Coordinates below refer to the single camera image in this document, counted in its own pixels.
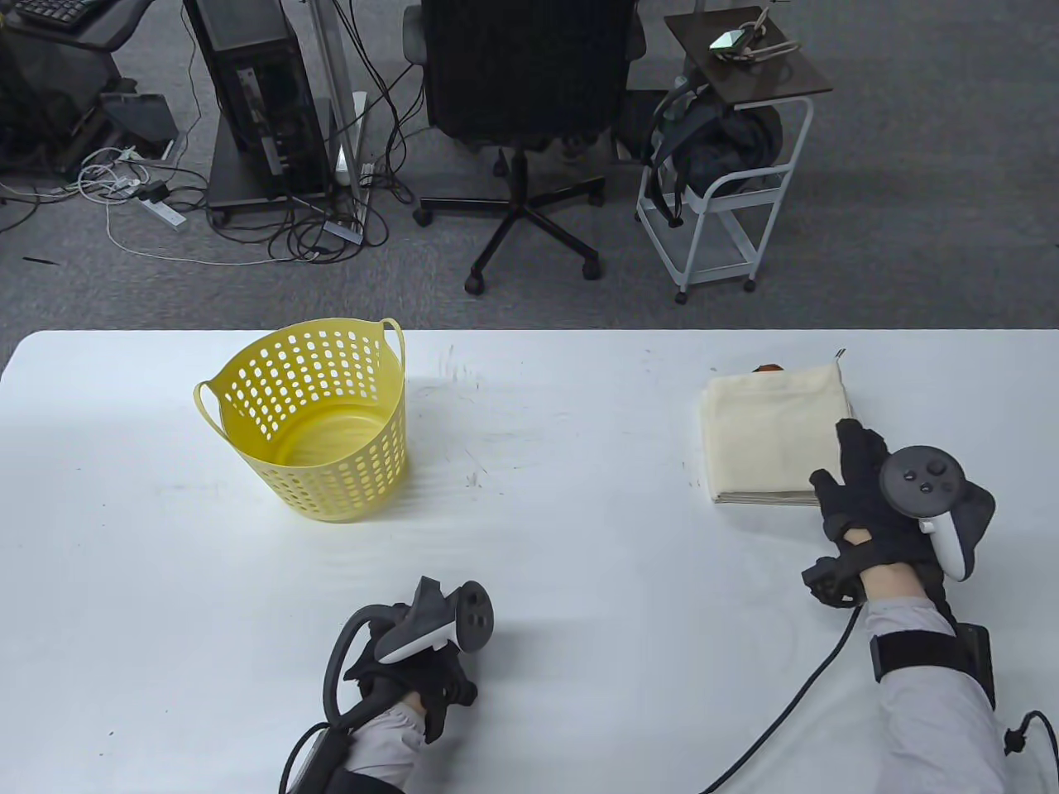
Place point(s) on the person's left hand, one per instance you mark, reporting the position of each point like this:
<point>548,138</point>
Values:
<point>414,670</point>

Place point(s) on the person's right hand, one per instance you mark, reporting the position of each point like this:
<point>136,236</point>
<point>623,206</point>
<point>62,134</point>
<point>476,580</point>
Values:
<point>877,513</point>

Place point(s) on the cream canvas bag purple flowers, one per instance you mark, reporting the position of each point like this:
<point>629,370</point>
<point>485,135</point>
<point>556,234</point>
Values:
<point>761,499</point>

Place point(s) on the cream canvas bag red flowers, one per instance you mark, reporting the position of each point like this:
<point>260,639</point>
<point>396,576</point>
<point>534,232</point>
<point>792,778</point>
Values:
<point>778,422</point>

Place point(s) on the person's right forearm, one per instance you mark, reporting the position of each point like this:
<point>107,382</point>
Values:
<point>935,711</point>

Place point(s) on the person's left forearm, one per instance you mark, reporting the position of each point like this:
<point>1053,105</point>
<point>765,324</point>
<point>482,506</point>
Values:
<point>389,736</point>

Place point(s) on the white and black controller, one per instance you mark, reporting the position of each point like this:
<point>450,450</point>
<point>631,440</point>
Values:
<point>922,480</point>
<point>438,620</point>

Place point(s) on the small black sensor module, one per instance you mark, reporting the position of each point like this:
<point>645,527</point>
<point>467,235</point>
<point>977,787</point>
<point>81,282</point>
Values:
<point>831,579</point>

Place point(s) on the yellow perforated plastic basket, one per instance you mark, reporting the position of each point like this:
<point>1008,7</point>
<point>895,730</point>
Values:
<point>331,488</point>

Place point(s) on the white rolling cart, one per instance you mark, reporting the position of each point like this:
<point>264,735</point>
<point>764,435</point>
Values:
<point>711,248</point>

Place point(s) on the black backpack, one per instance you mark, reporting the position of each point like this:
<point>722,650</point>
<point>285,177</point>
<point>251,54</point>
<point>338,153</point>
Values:
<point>728,141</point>

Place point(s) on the dark brown cart board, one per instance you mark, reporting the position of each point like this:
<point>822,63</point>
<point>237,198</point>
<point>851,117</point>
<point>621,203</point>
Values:
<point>769,78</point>

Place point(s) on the green smartphone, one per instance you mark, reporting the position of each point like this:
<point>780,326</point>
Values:
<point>728,40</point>

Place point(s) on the white power strip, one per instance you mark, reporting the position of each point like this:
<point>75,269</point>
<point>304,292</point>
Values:
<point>165,215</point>

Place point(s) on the black office chair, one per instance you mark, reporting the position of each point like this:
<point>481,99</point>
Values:
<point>521,66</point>

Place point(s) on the grey metal stand pole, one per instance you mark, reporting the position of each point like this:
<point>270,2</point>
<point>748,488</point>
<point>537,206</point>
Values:
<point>331,83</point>

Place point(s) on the black floor stand base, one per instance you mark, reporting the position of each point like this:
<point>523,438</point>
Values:
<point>136,120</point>

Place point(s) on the black computer tower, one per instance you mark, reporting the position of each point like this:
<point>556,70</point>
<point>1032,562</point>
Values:
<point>256,74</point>

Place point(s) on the black desk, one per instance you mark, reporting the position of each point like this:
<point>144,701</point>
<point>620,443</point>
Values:
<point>116,21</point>

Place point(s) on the black keyboard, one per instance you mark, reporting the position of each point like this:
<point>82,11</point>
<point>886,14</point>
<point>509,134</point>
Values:
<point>54,10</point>

